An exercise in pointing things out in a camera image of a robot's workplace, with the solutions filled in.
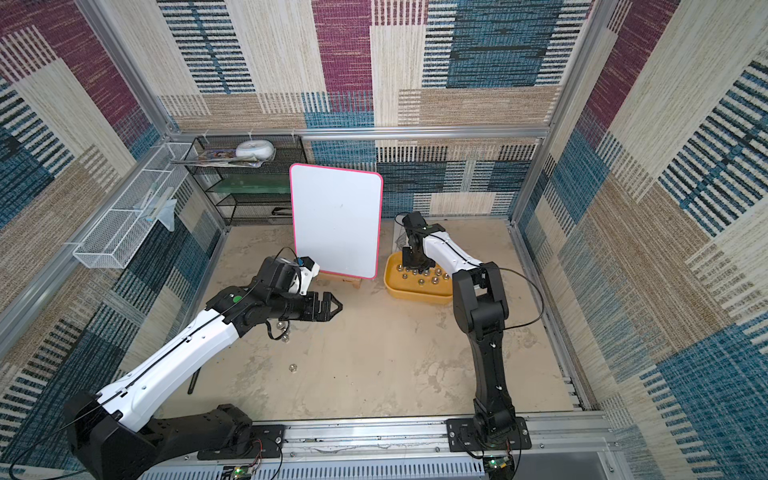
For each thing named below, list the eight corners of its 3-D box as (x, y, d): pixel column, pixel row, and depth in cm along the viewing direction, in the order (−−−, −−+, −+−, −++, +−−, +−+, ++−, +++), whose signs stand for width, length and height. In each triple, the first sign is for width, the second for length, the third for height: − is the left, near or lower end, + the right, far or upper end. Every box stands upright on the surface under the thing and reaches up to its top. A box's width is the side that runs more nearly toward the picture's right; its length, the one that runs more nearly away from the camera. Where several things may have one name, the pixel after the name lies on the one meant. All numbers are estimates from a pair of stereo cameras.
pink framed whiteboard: (299, 276, 107) (268, 198, 79) (317, 240, 117) (295, 161, 90) (374, 290, 103) (369, 214, 75) (386, 252, 113) (385, 173, 86)
